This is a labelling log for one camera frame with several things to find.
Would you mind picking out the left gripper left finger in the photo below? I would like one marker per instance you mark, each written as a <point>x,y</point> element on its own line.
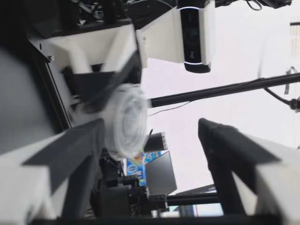
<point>35,168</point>

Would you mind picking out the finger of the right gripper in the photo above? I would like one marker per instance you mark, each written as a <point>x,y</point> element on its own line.
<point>98,47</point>

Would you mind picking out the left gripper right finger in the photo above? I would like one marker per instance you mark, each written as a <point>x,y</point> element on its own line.
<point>269,178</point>

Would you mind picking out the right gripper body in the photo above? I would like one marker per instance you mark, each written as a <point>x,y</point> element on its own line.
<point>98,11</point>

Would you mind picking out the clear plastic cup with lid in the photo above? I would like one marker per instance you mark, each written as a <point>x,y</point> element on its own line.
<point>127,122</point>

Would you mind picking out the colourful printed box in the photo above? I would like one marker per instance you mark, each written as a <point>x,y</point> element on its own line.
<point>136,167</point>

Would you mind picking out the dark computer screen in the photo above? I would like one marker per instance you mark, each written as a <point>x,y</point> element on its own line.
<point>161,174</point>

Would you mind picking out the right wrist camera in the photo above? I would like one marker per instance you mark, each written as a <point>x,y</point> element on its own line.
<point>194,35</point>

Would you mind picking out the black frame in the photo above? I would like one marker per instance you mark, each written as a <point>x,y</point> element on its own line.
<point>211,91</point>

